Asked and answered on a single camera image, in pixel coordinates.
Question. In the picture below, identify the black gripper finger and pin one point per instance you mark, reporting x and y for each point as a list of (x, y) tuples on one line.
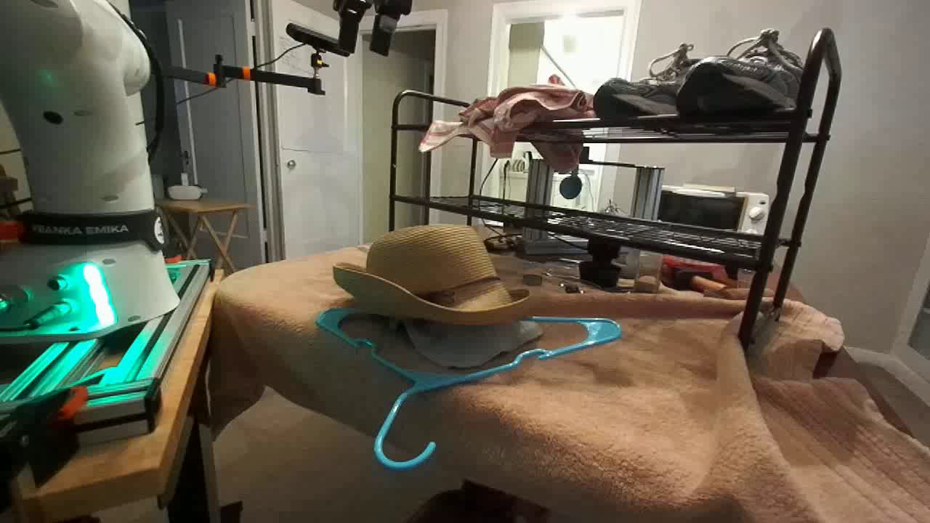
[(391, 17), (352, 17)]

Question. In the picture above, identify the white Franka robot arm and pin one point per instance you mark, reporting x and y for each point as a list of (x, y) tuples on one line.
[(76, 116)]

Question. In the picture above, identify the black boom pole orange rings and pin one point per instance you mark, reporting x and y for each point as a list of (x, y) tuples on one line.
[(272, 77)]

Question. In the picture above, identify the red striped white towel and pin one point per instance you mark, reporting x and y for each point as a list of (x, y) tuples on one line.
[(503, 111)]

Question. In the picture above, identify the white door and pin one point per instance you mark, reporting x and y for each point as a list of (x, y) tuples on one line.
[(320, 162)]

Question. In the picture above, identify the silver metal cylinder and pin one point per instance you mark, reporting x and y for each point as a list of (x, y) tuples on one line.
[(650, 191), (539, 178)]

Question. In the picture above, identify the small wooden folding table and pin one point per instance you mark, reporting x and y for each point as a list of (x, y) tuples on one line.
[(204, 207)]

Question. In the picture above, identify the white bowl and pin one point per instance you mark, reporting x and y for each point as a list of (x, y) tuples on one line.
[(185, 191)]

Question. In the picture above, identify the tan straw hat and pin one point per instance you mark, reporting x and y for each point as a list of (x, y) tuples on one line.
[(424, 263)]

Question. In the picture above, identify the black shoe grey laces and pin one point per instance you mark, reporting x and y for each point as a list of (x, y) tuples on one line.
[(628, 103), (737, 91)]

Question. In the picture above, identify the black stubby stand object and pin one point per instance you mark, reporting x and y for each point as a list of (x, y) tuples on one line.
[(602, 265)]

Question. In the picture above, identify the grey cloth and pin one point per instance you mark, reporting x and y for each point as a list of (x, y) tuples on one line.
[(465, 342)]

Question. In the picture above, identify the blue plastic clothes hanger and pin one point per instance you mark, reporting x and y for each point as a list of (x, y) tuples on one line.
[(419, 383)]

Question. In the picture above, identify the white microwave oven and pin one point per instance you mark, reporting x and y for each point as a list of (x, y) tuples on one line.
[(712, 207)]

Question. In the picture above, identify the red object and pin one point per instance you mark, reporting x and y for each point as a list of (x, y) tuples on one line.
[(693, 273)]

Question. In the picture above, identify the black metal shoe rack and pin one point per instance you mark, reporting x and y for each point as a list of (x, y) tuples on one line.
[(786, 191)]

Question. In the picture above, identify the brown fleece blanket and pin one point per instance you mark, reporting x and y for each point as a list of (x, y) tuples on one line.
[(628, 417)]

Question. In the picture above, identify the orange clamp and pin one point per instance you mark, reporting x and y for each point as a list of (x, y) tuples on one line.
[(70, 405)]

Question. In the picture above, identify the wooden robot cart top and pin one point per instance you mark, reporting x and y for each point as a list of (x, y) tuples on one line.
[(118, 466)]

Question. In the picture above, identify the black camera on boom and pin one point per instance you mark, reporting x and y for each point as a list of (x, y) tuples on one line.
[(313, 39)]

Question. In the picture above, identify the aluminium rail mounting frame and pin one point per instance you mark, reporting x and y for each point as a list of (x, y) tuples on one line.
[(147, 338)]

